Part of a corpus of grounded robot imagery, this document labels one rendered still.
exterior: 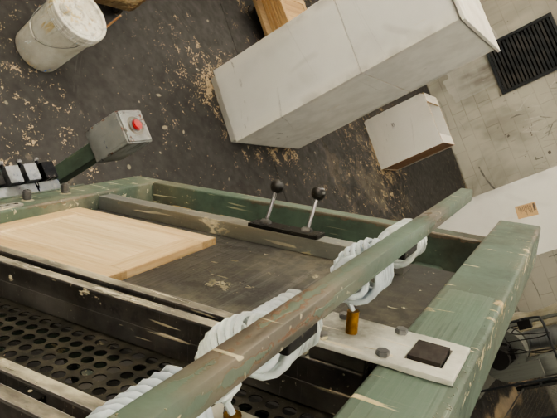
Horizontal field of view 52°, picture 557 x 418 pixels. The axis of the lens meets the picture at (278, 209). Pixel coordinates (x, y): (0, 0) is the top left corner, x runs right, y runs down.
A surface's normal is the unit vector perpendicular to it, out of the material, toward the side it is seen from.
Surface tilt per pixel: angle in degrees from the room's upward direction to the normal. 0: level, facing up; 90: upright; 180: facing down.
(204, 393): 30
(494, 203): 90
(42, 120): 0
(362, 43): 90
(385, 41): 90
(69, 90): 0
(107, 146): 90
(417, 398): 60
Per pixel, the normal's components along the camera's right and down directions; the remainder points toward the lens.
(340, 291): 0.87, 0.16
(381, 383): 0.06, -0.97
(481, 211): -0.54, 0.03
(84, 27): 0.78, -0.35
